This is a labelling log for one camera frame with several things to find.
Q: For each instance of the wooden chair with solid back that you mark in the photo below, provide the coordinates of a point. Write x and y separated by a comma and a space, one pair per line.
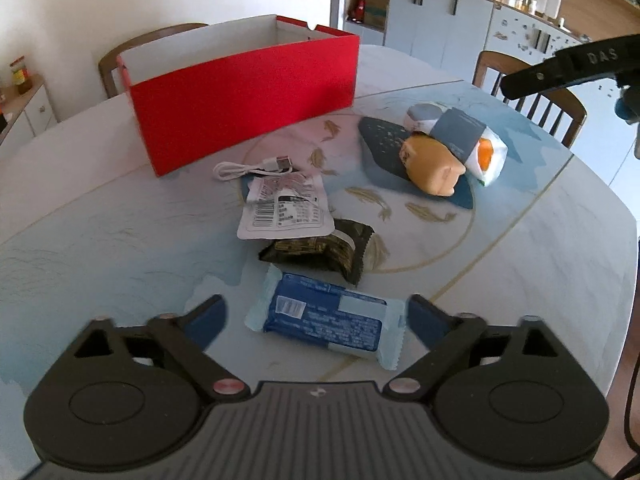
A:
150, 37

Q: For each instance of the blue snack packet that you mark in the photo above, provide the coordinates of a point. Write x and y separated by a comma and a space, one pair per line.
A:
325, 320

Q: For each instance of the tall storage cabinet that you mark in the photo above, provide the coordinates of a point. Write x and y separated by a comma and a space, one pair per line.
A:
435, 25

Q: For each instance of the white barcode packet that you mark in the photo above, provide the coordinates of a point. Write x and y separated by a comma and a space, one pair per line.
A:
285, 210

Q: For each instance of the brown cardboard box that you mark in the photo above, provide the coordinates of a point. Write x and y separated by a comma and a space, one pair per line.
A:
376, 7

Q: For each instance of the white canister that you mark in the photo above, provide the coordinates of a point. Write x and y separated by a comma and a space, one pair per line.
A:
550, 0

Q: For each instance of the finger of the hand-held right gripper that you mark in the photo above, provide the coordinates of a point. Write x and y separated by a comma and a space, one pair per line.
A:
535, 80

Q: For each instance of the red lid sauce jar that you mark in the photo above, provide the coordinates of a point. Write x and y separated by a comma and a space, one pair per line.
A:
20, 76

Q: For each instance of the tan plush toy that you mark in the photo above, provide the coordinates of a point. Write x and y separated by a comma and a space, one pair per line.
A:
430, 162

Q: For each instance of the small red toy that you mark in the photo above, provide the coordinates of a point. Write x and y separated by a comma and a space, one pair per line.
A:
356, 10

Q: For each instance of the dark green snack packet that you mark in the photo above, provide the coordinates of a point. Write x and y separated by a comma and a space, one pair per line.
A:
310, 250

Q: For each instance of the low sideboard cabinet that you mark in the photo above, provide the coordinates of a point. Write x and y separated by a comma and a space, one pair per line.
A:
35, 110

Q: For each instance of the red cardboard box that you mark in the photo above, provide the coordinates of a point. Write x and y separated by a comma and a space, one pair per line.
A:
240, 105

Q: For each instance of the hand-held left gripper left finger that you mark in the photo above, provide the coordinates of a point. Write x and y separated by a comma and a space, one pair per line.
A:
210, 317

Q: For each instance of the wooden chair with slat back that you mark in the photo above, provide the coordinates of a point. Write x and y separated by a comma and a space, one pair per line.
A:
505, 60

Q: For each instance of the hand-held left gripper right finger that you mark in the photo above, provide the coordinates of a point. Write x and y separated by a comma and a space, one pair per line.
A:
425, 320

